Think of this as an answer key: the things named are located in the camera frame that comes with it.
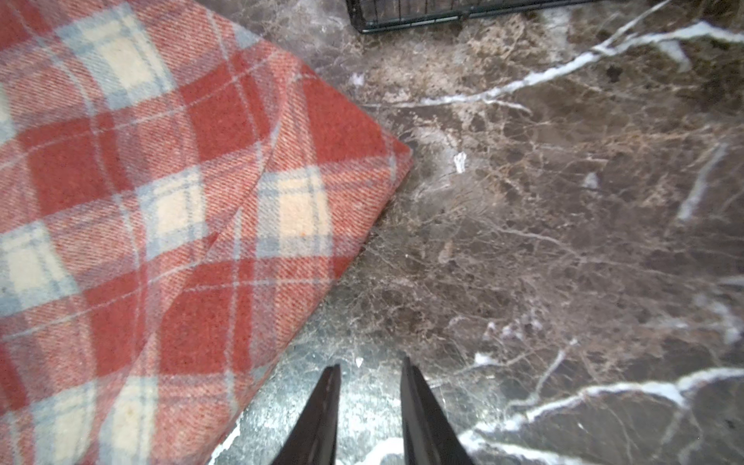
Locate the black wire desk organizer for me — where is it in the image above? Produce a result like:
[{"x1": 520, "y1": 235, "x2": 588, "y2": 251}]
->
[{"x1": 345, "y1": 0, "x2": 588, "y2": 34}]

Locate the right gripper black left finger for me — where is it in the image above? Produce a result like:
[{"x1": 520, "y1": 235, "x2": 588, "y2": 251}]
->
[{"x1": 272, "y1": 364, "x2": 342, "y2": 465}]

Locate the red plaid skirt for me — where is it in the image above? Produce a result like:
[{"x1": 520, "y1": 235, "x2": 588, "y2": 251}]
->
[{"x1": 1, "y1": 1, "x2": 412, "y2": 464}]

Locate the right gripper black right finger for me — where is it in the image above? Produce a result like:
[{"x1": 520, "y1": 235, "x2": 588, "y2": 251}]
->
[{"x1": 400, "y1": 356, "x2": 474, "y2": 465}]

